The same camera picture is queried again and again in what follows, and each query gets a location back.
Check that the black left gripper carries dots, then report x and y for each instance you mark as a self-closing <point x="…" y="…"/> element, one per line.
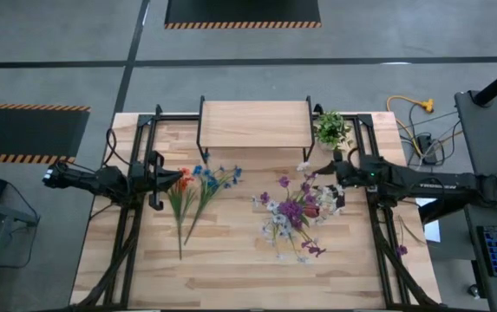
<point x="144" y="180"/>

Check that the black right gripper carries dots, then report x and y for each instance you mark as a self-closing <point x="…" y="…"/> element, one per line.
<point x="361" y="173"/>

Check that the orange artificial flower bunch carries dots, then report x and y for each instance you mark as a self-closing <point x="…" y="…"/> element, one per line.
<point x="187" y="181"/>

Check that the blue artificial flower bunch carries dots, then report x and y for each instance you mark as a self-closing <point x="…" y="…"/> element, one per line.
<point x="209" y="184"/>

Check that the white artificial flower bunch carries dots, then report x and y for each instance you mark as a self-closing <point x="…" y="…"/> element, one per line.
<point x="280" y="219"/>

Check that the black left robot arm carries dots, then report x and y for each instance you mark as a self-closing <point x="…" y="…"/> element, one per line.
<point x="92" y="180"/>

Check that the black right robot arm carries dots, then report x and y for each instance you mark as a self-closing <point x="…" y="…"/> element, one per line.
<point x="439" y="187"/>

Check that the wooden shelf with black legs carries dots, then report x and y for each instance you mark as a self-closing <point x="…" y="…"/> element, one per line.
<point x="254" y="123"/>

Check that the green potted plant white pot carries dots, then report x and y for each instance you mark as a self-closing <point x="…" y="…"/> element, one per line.
<point x="330" y="130"/>

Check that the black power strip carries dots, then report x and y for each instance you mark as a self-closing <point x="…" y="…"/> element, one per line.
<point x="425" y="143"/>

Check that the loose green leaf stem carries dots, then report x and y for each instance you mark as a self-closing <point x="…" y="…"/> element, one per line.
<point x="410" y="232"/>

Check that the fallen purple flower head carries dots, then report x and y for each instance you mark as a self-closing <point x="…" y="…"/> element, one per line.
<point x="401" y="250"/>

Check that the white paper sheet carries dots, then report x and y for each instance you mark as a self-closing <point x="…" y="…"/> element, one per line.
<point x="432" y="232"/>

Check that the black hazard-striped floor mat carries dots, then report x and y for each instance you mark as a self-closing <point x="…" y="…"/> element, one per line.
<point x="22" y="130"/>
<point x="239" y="11"/>

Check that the dark grey desk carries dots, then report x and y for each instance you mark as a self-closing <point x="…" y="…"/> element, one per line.
<point x="473" y="268"/>
<point x="495" y="138"/>

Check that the small caster wheel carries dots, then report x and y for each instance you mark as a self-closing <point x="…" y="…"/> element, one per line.
<point x="474" y="290"/>

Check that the black aluminium table frame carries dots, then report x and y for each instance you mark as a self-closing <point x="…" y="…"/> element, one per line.
<point x="174" y="117"/>

